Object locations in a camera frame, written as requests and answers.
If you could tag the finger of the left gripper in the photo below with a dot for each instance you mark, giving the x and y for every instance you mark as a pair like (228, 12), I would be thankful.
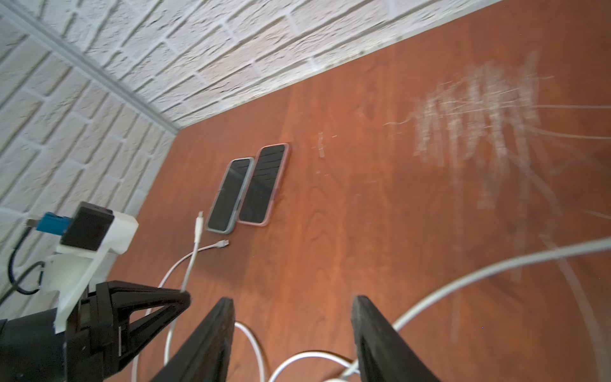
(126, 317)

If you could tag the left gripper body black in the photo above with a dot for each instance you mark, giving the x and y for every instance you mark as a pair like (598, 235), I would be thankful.
(32, 349)

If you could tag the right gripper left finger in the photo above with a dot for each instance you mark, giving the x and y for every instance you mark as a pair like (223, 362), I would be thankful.
(205, 355)

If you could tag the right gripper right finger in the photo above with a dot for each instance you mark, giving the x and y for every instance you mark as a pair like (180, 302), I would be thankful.
(382, 353)

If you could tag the phone with green case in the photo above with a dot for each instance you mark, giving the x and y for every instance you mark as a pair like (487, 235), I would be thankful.
(223, 214)

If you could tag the phone with pink case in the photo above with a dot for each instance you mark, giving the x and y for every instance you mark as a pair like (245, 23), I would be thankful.
(263, 185)

